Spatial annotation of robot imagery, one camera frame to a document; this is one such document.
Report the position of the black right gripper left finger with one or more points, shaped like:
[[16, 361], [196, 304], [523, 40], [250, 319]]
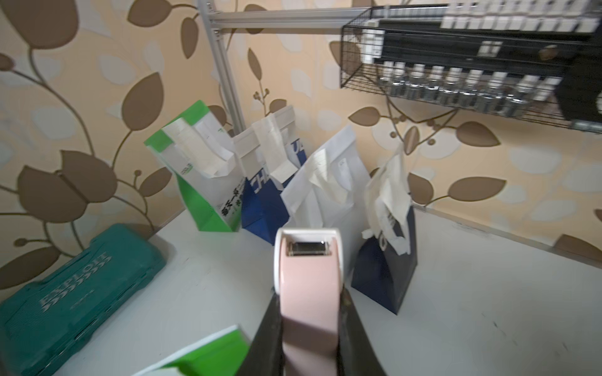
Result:
[[265, 355]]

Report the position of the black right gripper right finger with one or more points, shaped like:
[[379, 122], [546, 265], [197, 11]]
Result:
[[355, 354]]

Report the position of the small green paper bag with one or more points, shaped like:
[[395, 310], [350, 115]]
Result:
[[221, 353]]

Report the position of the dark navy small bag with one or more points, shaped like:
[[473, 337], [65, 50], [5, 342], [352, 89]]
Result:
[[383, 275]]

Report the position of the pink stapler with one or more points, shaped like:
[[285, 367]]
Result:
[[308, 279]]

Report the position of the white paper bag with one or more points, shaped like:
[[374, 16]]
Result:
[[310, 208]]

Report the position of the small blue paper bag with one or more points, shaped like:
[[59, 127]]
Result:
[[263, 210]]

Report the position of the large green white bag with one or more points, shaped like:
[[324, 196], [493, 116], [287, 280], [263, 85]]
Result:
[[214, 204]]

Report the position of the cream lined receipt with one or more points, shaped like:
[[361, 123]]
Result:
[[201, 149], [281, 168], [388, 202], [334, 178]]

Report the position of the green plastic tool case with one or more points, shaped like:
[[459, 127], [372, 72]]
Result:
[[48, 321]]

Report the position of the black socket set holder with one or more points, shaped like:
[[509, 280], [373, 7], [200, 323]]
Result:
[[494, 51]]

